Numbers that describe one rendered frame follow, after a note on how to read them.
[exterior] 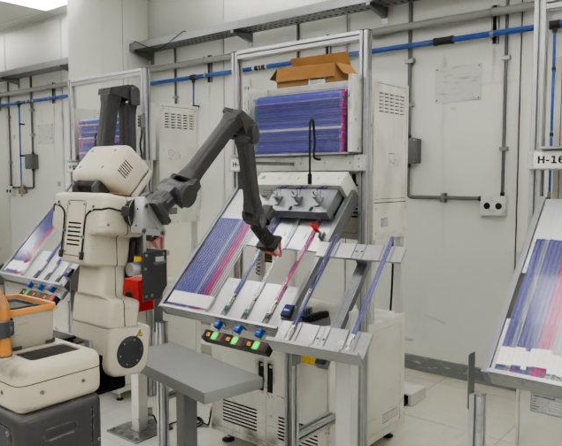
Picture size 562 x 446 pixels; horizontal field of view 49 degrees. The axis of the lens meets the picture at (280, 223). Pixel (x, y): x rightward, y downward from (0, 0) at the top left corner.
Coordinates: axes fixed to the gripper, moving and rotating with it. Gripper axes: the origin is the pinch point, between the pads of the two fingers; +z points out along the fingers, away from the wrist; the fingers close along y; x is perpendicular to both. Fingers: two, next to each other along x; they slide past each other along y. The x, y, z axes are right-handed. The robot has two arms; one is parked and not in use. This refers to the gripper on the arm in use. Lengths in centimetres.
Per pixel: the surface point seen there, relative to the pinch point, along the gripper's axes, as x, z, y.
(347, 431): 54, 27, -46
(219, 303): 26.6, 0.8, 17.2
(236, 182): -41, 0, 50
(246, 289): 18.4, 0.8, 7.0
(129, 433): 78, 57, 86
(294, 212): -19.8, -3.9, 0.2
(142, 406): 64, 53, 83
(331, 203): -25.2, -4.9, -17.0
